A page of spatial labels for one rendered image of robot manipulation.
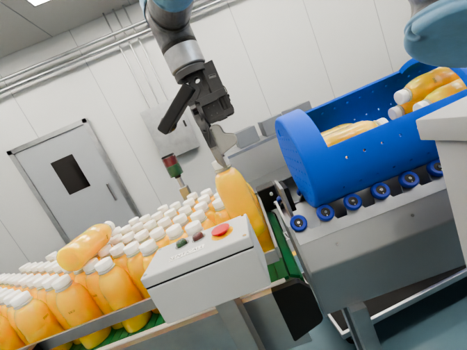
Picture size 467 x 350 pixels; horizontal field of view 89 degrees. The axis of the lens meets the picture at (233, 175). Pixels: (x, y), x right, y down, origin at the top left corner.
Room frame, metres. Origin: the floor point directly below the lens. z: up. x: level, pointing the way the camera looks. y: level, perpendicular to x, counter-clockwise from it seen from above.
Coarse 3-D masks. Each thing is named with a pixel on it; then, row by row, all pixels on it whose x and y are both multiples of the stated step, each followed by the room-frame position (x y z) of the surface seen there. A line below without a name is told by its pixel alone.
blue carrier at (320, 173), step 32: (416, 64) 0.68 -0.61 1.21; (352, 96) 0.74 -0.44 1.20; (384, 96) 0.76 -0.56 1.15; (288, 128) 0.59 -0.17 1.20; (320, 128) 0.79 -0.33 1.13; (384, 128) 0.52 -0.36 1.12; (416, 128) 0.51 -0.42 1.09; (288, 160) 0.73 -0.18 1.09; (320, 160) 0.53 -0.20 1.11; (352, 160) 0.53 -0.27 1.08; (384, 160) 0.53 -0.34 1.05; (416, 160) 0.54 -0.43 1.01; (320, 192) 0.55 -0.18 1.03; (352, 192) 0.58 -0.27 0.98
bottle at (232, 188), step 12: (228, 168) 0.52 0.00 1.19; (216, 180) 0.52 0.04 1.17; (228, 180) 0.50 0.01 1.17; (240, 180) 0.51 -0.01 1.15; (228, 192) 0.50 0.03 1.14; (240, 192) 0.50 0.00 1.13; (228, 204) 0.50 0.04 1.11; (240, 204) 0.49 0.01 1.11; (252, 204) 0.51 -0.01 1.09; (252, 216) 0.50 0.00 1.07; (264, 228) 0.51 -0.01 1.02
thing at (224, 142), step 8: (216, 128) 0.50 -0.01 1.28; (216, 136) 0.50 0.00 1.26; (224, 136) 0.50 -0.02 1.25; (232, 136) 0.49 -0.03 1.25; (216, 144) 0.49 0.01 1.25; (224, 144) 0.49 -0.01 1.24; (232, 144) 0.49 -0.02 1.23; (216, 152) 0.49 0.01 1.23; (224, 152) 0.49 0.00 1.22; (216, 160) 0.50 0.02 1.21
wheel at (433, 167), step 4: (432, 160) 0.55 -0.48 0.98; (436, 160) 0.55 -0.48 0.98; (428, 164) 0.56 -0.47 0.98; (432, 164) 0.55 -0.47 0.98; (436, 164) 0.55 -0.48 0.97; (440, 164) 0.54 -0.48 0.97; (428, 168) 0.55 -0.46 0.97; (432, 168) 0.54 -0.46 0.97; (436, 168) 0.54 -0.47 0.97; (440, 168) 0.54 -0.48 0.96; (428, 172) 0.55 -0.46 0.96; (432, 172) 0.54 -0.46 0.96; (436, 172) 0.54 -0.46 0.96; (440, 172) 0.53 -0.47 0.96
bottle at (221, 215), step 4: (220, 208) 0.62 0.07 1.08; (224, 208) 0.62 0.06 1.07; (216, 212) 0.63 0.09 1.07; (220, 212) 0.62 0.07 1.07; (224, 212) 0.61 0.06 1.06; (216, 216) 0.62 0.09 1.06; (220, 216) 0.61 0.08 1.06; (224, 216) 0.61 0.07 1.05; (228, 216) 0.61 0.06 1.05; (216, 220) 0.62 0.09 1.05; (220, 220) 0.61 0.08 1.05; (224, 220) 0.61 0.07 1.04; (228, 220) 0.61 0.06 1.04; (216, 224) 0.63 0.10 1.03
